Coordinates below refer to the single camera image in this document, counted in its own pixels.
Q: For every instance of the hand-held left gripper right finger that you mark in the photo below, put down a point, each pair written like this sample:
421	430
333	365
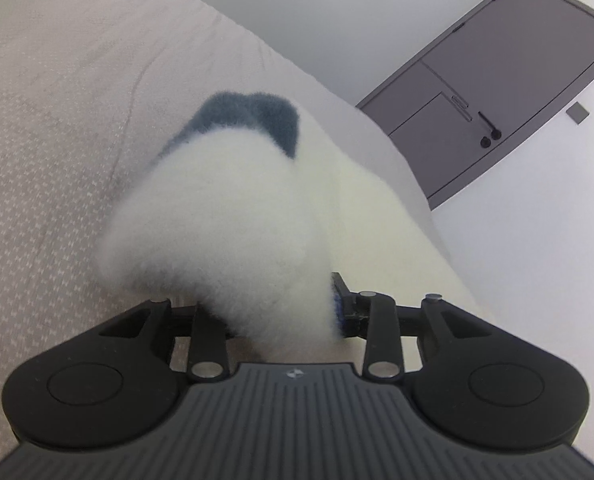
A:
338	305

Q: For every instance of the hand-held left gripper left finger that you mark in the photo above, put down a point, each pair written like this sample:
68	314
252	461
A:
208	340

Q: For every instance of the cream sweater with blue stripes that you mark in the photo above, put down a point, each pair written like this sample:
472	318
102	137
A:
217	235

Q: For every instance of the grey wardrobe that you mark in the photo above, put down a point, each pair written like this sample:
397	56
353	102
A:
502	70

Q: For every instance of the small grey wall switch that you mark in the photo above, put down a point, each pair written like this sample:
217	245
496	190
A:
577	112

